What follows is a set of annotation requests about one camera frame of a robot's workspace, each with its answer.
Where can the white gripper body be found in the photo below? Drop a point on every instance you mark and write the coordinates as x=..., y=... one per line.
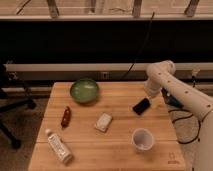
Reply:
x=150, y=99

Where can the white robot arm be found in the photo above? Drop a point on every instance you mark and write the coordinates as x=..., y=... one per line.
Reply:
x=160, y=75

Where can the white sponge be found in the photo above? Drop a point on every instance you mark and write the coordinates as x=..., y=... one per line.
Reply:
x=103, y=122

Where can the white paper cup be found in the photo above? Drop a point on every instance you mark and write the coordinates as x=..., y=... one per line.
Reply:
x=142, y=139

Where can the green bowl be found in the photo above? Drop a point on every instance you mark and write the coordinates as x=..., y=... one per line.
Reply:
x=84, y=90

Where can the white plastic bottle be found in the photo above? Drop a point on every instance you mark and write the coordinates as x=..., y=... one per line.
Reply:
x=60, y=149

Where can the black office chair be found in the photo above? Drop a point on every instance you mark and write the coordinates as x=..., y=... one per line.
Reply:
x=5, y=78

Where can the wooden window frame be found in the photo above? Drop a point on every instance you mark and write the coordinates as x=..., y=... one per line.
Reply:
x=106, y=10

